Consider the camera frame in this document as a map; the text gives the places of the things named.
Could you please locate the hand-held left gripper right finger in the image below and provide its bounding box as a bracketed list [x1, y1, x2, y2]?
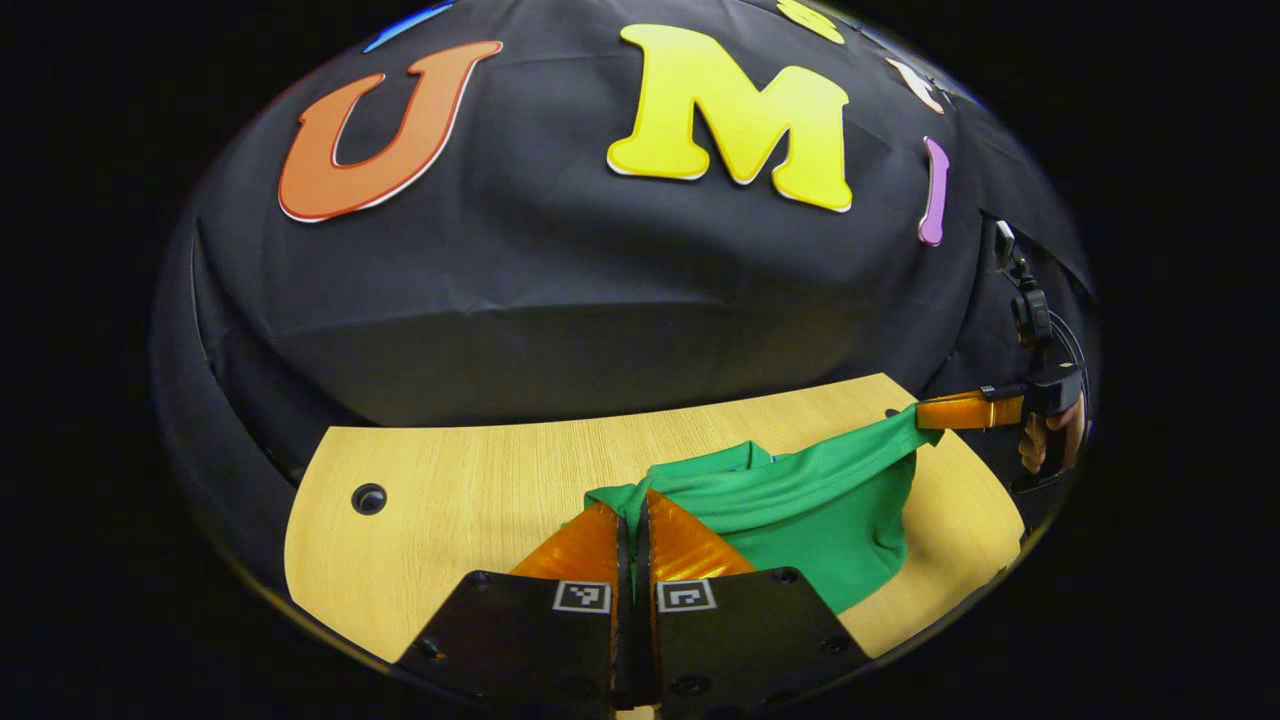
[640, 490, 871, 713]

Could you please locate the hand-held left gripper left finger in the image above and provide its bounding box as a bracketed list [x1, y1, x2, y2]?
[395, 503, 633, 713]

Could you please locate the green T-shirt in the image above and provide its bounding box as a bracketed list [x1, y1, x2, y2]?
[583, 403, 944, 616]

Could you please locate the black backdrop cloth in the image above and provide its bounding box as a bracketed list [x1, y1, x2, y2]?
[150, 0, 1101, 481]

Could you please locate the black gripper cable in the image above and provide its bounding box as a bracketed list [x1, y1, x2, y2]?
[1050, 312, 1089, 373]

